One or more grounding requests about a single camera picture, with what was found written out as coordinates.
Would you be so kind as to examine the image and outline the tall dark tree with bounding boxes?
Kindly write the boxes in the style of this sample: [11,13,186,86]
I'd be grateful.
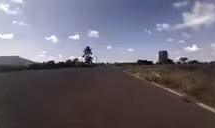
[81,45,94,66]

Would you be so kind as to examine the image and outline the low dark building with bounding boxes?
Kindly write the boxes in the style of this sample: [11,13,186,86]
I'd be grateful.
[136,59,154,66]

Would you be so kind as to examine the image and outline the tall grey building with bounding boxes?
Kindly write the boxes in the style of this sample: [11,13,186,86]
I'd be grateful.
[158,50,169,64]

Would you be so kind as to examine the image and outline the small flat-topped tree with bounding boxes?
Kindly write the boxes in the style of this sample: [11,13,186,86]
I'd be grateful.
[178,57,189,65]

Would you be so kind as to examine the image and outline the grey hill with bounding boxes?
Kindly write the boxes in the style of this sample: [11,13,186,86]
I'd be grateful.
[0,55,37,66]

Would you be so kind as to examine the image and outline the row of dark bushes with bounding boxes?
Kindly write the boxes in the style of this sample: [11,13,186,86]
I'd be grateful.
[0,58,104,74]

